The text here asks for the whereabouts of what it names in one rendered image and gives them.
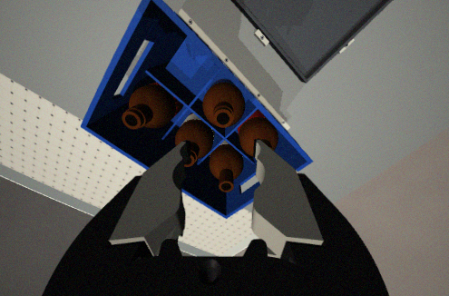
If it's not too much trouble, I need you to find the dark blue crate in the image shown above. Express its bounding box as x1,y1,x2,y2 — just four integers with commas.
83,0,313,219

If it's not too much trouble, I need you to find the brown glass bottle with white label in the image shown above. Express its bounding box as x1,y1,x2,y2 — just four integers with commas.
209,141,244,192

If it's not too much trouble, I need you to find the black rectangular tray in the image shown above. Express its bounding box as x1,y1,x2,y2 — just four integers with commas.
231,0,393,83

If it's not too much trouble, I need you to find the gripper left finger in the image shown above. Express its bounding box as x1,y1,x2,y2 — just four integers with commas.
42,140,190,296

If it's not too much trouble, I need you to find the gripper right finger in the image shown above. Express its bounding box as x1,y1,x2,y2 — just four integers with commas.
251,139,389,296

